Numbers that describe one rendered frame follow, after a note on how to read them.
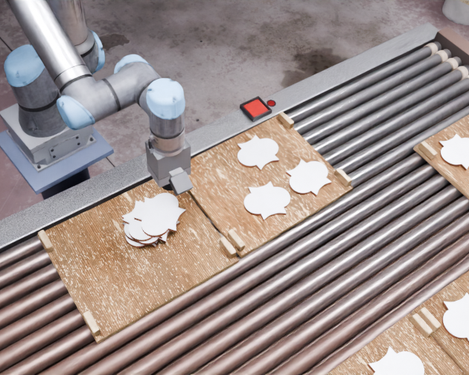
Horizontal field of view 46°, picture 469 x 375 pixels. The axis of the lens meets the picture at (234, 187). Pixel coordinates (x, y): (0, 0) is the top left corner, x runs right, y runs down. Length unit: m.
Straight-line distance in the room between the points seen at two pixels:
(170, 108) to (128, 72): 0.14
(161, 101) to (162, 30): 2.50
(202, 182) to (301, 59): 1.98
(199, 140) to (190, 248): 0.40
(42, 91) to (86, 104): 0.47
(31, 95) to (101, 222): 0.39
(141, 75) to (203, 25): 2.46
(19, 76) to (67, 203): 0.36
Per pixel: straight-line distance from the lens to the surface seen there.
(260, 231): 1.53
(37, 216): 1.63
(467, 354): 1.53
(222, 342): 1.40
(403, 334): 1.48
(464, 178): 1.83
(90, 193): 1.64
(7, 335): 1.48
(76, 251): 1.52
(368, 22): 3.89
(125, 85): 1.20
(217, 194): 1.59
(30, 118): 1.69
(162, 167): 1.26
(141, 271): 1.47
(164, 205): 1.49
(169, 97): 1.13
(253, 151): 1.68
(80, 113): 1.17
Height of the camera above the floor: 2.23
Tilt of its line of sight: 54 degrees down
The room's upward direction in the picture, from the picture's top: 6 degrees clockwise
